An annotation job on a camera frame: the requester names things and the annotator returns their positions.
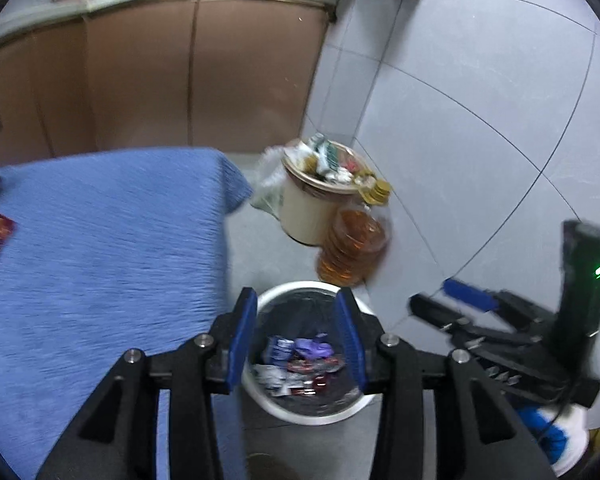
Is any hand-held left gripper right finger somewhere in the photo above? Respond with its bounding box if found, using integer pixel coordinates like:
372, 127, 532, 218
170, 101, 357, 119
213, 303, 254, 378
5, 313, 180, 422
334, 286, 556, 480

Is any pile of mixed waste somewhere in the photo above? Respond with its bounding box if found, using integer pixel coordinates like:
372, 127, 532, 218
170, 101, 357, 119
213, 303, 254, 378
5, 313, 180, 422
292, 132, 376, 186

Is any beige waste bin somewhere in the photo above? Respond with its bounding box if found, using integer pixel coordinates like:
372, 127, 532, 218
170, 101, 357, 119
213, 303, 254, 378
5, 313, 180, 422
280, 142, 381, 246

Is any white plastic bag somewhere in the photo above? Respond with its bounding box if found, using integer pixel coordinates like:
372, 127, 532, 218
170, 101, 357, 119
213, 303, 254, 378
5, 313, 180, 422
250, 145, 288, 221

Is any white round waste bin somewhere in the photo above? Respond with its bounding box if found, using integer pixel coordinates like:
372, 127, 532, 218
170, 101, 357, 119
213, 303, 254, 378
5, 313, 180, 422
241, 281, 383, 426

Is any blue towel mat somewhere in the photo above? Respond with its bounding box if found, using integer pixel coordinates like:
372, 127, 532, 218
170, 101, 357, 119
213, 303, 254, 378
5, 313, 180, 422
0, 147, 253, 480

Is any cooking oil bottle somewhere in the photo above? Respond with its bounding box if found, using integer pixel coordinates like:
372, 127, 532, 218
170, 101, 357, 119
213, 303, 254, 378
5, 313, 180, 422
316, 180, 393, 288

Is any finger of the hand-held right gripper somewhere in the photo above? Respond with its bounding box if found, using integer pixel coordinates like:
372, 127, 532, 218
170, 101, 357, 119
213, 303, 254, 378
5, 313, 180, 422
442, 279, 556, 336
409, 294, 473, 333

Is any black bin liner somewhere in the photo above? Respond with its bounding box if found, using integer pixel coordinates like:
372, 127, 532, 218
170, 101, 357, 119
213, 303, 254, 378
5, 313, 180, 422
255, 287, 371, 416

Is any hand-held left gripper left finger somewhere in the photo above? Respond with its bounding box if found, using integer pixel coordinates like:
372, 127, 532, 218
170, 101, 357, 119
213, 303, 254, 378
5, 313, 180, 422
35, 287, 258, 480

